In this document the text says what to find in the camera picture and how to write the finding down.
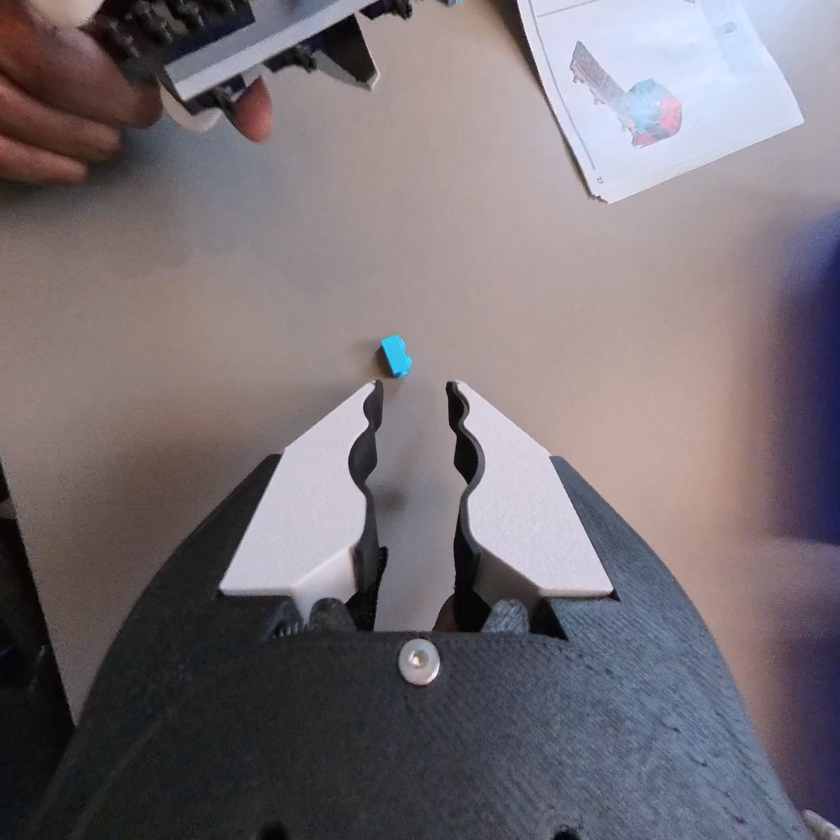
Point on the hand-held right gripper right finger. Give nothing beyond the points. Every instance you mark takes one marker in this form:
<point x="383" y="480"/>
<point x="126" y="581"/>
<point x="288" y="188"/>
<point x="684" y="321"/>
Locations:
<point x="531" y="518"/>

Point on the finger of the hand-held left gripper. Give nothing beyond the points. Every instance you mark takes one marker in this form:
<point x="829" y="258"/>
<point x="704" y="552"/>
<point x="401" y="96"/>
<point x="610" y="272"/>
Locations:
<point x="358" y="59"/>
<point x="216" y="65"/>

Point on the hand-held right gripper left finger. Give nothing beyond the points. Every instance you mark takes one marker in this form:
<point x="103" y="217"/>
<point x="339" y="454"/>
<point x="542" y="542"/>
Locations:
<point x="302" y="512"/>

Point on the toy brick truck model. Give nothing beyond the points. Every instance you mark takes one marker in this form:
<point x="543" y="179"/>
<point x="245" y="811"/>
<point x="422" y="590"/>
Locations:
<point x="197" y="16"/>

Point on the small teal toy brick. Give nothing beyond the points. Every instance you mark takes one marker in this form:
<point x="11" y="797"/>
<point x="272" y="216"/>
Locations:
<point x="396" y="358"/>

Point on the grey desk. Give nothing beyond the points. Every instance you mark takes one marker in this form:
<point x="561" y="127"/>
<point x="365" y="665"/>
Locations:
<point x="197" y="295"/>

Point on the person's left hand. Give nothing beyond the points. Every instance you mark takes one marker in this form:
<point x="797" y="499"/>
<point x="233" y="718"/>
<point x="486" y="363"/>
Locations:
<point x="46" y="98"/>

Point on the brick instruction booklet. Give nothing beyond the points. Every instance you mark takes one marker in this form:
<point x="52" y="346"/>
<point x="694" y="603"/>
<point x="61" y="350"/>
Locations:
<point x="656" y="98"/>

